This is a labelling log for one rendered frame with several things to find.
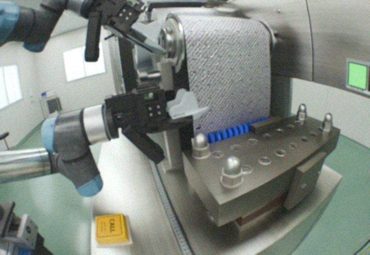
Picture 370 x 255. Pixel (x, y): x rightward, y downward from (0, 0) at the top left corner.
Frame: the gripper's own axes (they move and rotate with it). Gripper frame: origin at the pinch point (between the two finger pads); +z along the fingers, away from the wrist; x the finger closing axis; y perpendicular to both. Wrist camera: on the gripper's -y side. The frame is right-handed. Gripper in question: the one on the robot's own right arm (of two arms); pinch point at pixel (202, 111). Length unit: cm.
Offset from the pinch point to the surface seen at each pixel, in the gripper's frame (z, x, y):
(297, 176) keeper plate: 9.6, -20.9, -8.6
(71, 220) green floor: -106, 77, -109
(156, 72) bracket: -7.6, 8.1, 9.2
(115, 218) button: -24.7, -8.1, -16.6
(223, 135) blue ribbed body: 3.3, -3.3, -5.4
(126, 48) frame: -13.4, 33.0, 18.3
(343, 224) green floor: 109, -41, -109
